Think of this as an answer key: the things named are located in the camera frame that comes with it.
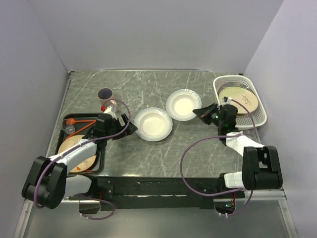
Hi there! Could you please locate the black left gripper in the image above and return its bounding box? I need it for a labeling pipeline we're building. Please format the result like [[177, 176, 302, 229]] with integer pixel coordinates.
[[105, 114, 137, 140]]

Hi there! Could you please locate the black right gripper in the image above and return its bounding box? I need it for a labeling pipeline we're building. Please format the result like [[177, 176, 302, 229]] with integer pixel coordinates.
[[194, 103, 225, 128]]

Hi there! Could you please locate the clear glass plate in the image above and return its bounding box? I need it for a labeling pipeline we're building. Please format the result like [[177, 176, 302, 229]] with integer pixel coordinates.
[[217, 82, 253, 94]]

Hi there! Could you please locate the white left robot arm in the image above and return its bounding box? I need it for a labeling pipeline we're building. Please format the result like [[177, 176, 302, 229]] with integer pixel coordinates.
[[21, 114, 138, 209]]

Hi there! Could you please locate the white perforated plastic bin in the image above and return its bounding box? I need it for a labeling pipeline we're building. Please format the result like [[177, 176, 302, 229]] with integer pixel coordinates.
[[213, 75, 267, 130]]

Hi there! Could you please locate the pink ceramic mug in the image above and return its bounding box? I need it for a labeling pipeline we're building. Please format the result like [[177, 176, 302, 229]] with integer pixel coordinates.
[[97, 88, 118, 109]]

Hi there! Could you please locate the black plastic tray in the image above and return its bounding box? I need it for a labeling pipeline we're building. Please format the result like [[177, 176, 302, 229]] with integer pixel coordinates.
[[55, 113, 105, 175]]

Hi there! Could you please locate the clear glass small object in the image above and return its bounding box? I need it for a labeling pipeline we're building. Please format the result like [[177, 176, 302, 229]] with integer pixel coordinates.
[[62, 124, 75, 135]]

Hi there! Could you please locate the orange plastic chopsticks tool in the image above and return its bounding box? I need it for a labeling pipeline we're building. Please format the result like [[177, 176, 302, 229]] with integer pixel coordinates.
[[65, 118, 96, 138]]

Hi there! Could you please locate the cream painted plate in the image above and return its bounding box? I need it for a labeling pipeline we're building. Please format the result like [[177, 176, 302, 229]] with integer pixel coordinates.
[[57, 134, 97, 173]]

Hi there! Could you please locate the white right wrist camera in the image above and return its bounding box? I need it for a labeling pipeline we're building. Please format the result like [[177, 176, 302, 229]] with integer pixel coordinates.
[[221, 97, 232, 105]]

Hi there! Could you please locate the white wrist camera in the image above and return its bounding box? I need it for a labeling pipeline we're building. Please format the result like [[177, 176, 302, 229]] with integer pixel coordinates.
[[221, 97, 232, 105], [101, 104, 117, 119]]

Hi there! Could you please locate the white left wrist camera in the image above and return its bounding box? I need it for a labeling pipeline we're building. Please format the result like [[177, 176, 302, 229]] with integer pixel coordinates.
[[101, 104, 117, 119]]

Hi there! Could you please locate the black table front frame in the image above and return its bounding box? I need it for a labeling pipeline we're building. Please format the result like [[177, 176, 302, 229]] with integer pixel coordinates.
[[71, 177, 245, 209]]

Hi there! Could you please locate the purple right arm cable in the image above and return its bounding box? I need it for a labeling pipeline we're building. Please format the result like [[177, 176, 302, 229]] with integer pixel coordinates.
[[180, 98, 257, 217]]

